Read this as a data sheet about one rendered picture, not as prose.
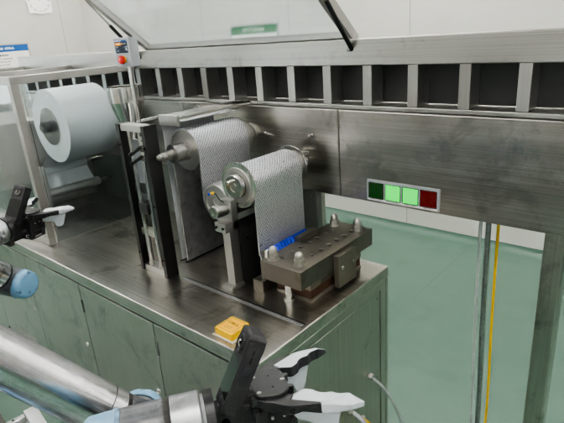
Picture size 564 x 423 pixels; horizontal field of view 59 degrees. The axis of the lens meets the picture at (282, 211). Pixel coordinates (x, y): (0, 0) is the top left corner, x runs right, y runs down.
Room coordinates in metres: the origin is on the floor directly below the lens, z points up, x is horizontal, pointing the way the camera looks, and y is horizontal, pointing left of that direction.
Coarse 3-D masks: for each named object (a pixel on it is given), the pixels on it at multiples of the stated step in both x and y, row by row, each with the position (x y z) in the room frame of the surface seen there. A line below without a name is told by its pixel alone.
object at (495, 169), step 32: (160, 128) 2.30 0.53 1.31; (288, 128) 1.79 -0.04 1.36; (320, 128) 1.69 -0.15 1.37; (352, 128) 1.60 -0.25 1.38; (384, 128) 1.53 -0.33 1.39; (416, 128) 1.45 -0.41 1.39; (448, 128) 1.39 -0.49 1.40; (480, 128) 1.33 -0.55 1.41; (512, 128) 1.28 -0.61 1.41; (544, 128) 1.23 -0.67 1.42; (320, 160) 1.70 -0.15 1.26; (352, 160) 1.60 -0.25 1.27; (384, 160) 1.53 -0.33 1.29; (416, 160) 1.45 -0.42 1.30; (448, 160) 1.39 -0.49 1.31; (480, 160) 1.33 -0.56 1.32; (512, 160) 1.27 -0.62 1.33; (544, 160) 1.22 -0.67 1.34; (352, 192) 1.61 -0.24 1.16; (448, 192) 1.38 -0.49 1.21; (480, 192) 1.32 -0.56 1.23; (512, 192) 1.27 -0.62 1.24; (544, 192) 1.21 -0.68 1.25; (512, 224) 1.26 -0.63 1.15; (544, 224) 1.21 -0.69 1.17
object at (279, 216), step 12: (288, 192) 1.58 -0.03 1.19; (300, 192) 1.63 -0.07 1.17; (264, 204) 1.49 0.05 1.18; (276, 204) 1.53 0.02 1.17; (288, 204) 1.58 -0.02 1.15; (300, 204) 1.62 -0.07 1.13; (264, 216) 1.49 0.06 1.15; (276, 216) 1.53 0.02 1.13; (288, 216) 1.57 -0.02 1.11; (300, 216) 1.62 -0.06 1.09; (264, 228) 1.48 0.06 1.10; (276, 228) 1.53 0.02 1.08; (288, 228) 1.57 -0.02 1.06; (300, 228) 1.62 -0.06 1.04; (264, 240) 1.48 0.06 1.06; (276, 240) 1.52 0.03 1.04
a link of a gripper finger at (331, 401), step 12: (300, 396) 0.53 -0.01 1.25; (312, 396) 0.52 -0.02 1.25; (324, 396) 0.52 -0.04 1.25; (336, 396) 0.52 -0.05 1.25; (348, 396) 0.52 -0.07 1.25; (324, 408) 0.51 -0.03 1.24; (336, 408) 0.51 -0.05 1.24; (348, 408) 0.51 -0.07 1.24; (312, 420) 0.52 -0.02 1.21; (324, 420) 0.51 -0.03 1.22; (336, 420) 0.51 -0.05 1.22
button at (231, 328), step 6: (228, 318) 1.26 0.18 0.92; (234, 318) 1.25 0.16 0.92; (222, 324) 1.23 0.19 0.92; (228, 324) 1.23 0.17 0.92; (234, 324) 1.22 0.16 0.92; (240, 324) 1.22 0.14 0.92; (246, 324) 1.22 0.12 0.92; (216, 330) 1.21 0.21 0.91; (222, 330) 1.20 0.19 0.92; (228, 330) 1.20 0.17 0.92; (234, 330) 1.19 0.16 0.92; (240, 330) 1.20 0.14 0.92; (222, 336) 1.20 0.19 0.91; (228, 336) 1.18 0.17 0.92; (234, 336) 1.18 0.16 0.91
